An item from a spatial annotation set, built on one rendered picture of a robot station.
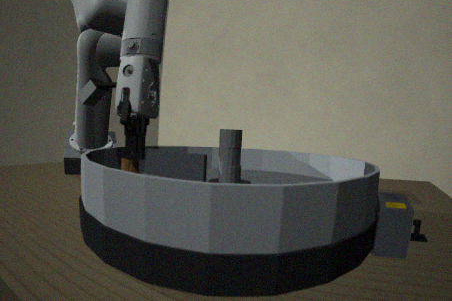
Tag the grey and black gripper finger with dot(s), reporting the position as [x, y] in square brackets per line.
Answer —
[144, 124]
[132, 130]

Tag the bronze bushing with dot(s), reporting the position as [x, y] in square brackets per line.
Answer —
[130, 165]

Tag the grey metal ring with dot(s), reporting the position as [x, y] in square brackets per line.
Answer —
[229, 156]
[230, 138]
[229, 174]

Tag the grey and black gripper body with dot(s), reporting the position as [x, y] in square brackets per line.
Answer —
[143, 84]

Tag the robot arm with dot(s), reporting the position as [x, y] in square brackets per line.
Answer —
[142, 28]

